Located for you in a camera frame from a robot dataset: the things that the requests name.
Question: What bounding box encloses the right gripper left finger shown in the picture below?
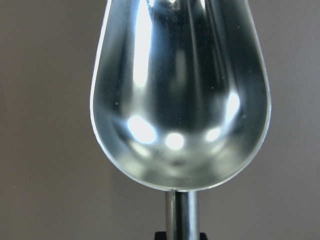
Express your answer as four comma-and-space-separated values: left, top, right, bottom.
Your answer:
154, 231, 166, 240

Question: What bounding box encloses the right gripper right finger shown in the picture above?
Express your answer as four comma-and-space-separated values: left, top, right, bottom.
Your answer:
199, 232, 208, 240

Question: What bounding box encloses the metal ice scoop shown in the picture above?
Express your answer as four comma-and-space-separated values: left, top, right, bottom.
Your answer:
90, 0, 272, 240

